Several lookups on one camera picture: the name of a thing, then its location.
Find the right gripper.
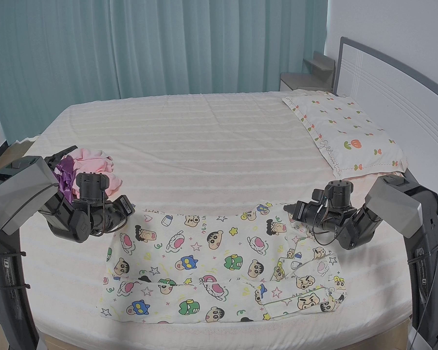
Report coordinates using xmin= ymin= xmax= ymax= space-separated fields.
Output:
xmin=283 ymin=201 xmax=327 ymax=229

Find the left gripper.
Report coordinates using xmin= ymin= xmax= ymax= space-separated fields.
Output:
xmin=93 ymin=195 xmax=136 ymax=234

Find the white printed pillow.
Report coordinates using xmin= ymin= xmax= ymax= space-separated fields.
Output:
xmin=282 ymin=91 xmax=409 ymax=179

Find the black garment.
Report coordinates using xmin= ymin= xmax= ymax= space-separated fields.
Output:
xmin=44 ymin=144 xmax=78 ymax=170

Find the purple satin garment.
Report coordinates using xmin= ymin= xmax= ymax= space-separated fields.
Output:
xmin=55 ymin=156 xmax=77 ymax=201

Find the bed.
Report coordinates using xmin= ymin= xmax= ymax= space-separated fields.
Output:
xmin=0 ymin=37 xmax=438 ymax=350

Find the blue-green curtain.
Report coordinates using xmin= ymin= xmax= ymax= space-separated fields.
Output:
xmin=109 ymin=0 xmax=329 ymax=99
xmin=0 ymin=0 xmax=122 ymax=143

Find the pink garment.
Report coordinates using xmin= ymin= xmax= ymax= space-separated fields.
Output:
xmin=70 ymin=148 xmax=124 ymax=200

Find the grey bedside table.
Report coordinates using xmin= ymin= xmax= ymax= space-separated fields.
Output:
xmin=280 ymin=51 xmax=336 ymax=95

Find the white printed pyjama top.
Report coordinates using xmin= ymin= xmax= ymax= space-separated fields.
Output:
xmin=99 ymin=203 xmax=345 ymax=324

